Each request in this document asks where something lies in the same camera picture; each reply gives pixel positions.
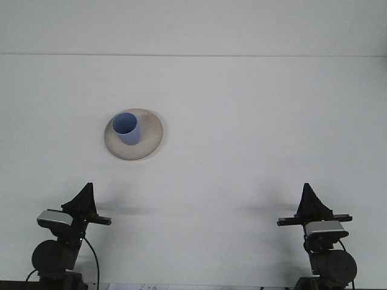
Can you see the pale round plate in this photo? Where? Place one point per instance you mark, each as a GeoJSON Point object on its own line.
{"type": "Point", "coordinates": [151, 139]}

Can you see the pale blue cup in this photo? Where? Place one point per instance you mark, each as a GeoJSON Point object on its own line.
{"type": "Point", "coordinates": [130, 136]}

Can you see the white printed paper sheet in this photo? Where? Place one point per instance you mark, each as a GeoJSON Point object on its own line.
{"type": "Point", "coordinates": [145, 287]}

